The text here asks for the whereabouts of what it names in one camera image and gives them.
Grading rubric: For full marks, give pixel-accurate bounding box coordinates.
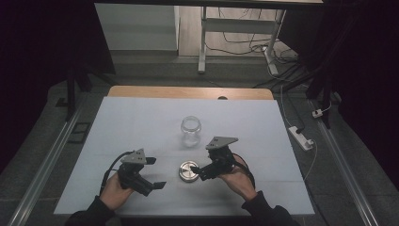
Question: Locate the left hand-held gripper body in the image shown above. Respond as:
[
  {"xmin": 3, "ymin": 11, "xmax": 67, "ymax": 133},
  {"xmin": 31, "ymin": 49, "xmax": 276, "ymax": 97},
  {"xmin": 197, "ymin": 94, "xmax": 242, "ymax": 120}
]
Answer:
[{"xmin": 117, "ymin": 148, "xmax": 155, "ymax": 198}]

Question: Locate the person's left hand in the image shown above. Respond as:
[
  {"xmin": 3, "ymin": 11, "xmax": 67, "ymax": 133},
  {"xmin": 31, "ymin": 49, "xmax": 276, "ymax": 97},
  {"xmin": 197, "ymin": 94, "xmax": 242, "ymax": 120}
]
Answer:
[{"xmin": 99, "ymin": 171, "xmax": 136, "ymax": 212}]

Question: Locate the white power strip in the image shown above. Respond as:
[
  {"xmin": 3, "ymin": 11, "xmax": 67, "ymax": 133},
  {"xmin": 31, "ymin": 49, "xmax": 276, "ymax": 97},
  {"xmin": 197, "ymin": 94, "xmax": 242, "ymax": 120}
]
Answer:
[{"xmin": 288, "ymin": 125, "xmax": 315, "ymax": 152}]

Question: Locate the clear glass jar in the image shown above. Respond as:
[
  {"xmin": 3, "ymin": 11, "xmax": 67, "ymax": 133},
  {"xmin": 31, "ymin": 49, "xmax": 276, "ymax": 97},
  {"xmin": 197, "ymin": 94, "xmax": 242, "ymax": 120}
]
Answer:
[{"xmin": 180, "ymin": 115, "xmax": 202, "ymax": 148}]

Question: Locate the white table cover sheet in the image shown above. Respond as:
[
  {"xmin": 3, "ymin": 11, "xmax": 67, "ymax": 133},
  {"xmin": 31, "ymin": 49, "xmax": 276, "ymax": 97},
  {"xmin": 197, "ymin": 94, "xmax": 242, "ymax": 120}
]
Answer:
[{"xmin": 54, "ymin": 96, "xmax": 316, "ymax": 218}]

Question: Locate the tangle of black floor cables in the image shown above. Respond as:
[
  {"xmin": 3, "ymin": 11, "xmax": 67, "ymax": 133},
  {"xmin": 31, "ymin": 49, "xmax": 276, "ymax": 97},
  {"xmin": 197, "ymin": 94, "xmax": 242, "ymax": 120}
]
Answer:
[{"xmin": 205, "ymin": 7, "xmax": 300, "ymax": 65}]

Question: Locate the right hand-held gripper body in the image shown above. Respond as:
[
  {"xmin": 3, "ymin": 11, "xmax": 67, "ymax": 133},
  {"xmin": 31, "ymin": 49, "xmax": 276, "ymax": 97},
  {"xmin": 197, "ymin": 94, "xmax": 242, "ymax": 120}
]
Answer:
[{"xmin": 199, "ymin": 136, "xmax": 240, "ymax": 183}]

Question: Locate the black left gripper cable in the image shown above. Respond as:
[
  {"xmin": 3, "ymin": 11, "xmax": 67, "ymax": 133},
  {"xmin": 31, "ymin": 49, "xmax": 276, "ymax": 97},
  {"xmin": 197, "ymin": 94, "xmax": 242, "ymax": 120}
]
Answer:
[{"xmin": 99, "ymin": 151, "xmax": 135, "ymax": 196}]

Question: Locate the black rectangular floor frame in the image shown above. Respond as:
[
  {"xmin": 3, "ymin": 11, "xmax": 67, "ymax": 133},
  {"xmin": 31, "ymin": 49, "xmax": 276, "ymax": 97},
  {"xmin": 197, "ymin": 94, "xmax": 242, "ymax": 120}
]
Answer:
[{"xmin": 67, "ymin": 121, "xmax": 92, "ymax": 145}]

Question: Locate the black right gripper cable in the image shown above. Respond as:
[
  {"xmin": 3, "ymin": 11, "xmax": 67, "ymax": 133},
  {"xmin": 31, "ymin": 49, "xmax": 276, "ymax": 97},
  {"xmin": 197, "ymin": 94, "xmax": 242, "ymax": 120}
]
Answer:
[{"xmin": 231, "ymin": 153, "xmax": 256, "ymax": 190}]

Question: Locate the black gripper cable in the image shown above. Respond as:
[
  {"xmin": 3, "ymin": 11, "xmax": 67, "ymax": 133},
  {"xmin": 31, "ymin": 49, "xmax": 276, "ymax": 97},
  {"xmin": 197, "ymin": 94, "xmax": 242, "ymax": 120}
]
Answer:
[
  {"xmin": 231, "ymin": 153, "xmax": 256, "ymax": 190},
  {"xmin": 99, "ymin": 151, "xmax": 135, "ymax": 196}
]

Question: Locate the silver metal jar lid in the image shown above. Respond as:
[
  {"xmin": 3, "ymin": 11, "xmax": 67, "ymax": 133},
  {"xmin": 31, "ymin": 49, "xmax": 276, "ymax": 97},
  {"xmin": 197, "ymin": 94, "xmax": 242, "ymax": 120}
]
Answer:
[{"xmin": 178, "ymin": 160, "xmax": 200, "ymax": 184}]

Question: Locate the person's right hand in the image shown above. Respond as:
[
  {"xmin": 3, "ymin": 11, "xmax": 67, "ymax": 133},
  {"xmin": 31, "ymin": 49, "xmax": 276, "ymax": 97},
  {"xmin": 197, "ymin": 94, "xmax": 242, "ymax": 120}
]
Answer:
[{"xmin": 218, "ymin": 155, "xmax": 259, "ymax": 202}]

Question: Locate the black metal stand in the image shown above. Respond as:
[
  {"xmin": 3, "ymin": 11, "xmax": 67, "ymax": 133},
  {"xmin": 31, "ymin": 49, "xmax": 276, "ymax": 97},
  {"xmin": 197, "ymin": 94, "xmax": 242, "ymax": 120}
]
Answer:
[
  {"xmin": 305, "ymin": 62, "xmax": 334, "ymax": 130},
  {"xmin": 56, "ymin": 56, "xmax": 109, "ymax": 122}
]

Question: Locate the white desk frame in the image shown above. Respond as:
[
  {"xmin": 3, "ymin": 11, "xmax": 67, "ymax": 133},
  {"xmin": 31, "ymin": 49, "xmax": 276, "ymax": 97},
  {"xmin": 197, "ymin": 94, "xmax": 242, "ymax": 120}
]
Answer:
[{"xmin": 198, "ymin": 6, "xmax": 287, "ymax": 77}]

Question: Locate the aluminium floor rail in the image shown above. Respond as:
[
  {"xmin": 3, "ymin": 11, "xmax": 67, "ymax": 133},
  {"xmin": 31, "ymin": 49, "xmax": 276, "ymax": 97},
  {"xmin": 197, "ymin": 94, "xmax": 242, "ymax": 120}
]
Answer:
[
  {"xmin": 7, "ymin": 102, "xmax": 87, "ymax": 226},
  {"xmin": 309, "ymin": 99, "xmax": 381, "ymax": 226}
]

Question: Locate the white wall panel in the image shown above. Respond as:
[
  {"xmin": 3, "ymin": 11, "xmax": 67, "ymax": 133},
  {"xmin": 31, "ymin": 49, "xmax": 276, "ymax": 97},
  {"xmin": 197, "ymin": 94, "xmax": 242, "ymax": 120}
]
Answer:
[{"xmin": 94, "ymin": 3, "xmax": 181, "ymax": 52}]

